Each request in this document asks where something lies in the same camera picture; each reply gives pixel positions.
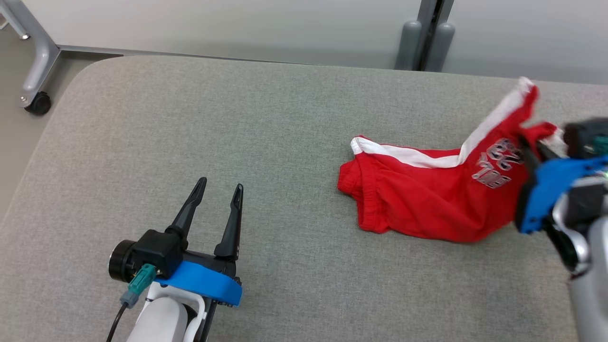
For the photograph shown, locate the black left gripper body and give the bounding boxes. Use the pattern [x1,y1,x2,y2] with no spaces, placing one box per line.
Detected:
[180,251,238,280]

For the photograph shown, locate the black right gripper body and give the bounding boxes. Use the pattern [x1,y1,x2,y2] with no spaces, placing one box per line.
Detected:
[564,183,608,229]

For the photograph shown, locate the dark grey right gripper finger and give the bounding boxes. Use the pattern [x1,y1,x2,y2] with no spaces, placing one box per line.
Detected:
[519,135,540,179]
[537,142,562,161]

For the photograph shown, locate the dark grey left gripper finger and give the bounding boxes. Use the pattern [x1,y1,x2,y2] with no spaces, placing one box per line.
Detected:
[166,177,208,248]
[214,184,244,261]

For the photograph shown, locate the red shorts with white stripe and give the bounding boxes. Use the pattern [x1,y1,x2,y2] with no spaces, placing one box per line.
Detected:
[337,76,559,244]

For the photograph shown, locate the grey fabric padded surface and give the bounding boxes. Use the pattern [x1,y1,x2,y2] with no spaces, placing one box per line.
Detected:
[0,55,608,342]

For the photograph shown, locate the black caster wheel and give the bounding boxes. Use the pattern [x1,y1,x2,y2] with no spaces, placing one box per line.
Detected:
[25,91,52,116]

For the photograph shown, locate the grey wheeled stand leg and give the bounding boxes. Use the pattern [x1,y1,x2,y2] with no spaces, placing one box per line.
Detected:
[0,0,62,107]

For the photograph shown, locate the blue left camera mount bracket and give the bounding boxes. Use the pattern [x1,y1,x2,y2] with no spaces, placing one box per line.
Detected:
[154,260,243,307]

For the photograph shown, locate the teal left camera cable connector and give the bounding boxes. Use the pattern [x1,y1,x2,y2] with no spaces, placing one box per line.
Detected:
[120,264,157,308]

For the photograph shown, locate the black left camera cable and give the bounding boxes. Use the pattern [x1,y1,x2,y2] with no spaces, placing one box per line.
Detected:
[105,303,130,342]

